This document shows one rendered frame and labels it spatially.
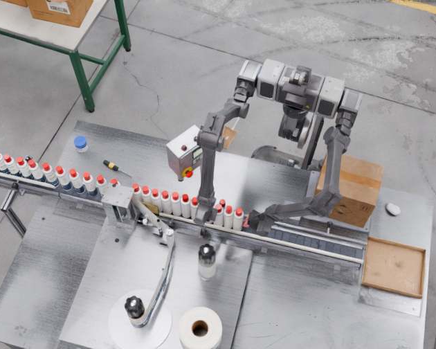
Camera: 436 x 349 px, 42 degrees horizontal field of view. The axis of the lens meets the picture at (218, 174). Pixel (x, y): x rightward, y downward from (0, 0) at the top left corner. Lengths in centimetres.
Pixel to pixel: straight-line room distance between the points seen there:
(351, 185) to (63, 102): 258
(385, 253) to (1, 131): 297
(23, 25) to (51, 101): 78
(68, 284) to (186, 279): 60
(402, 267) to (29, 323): 190
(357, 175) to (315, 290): 62
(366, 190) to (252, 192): 64
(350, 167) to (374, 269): 54
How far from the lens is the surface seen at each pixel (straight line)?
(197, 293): 284
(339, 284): 298
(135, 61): 480
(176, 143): 252
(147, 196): 289
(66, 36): 399
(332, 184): 239
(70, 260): 305
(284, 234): 298
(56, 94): 471
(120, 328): 282
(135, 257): 293
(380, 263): 307
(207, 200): 259
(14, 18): 421
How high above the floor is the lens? 359
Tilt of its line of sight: 60 degrees down
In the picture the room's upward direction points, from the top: 1 degrees clockwise
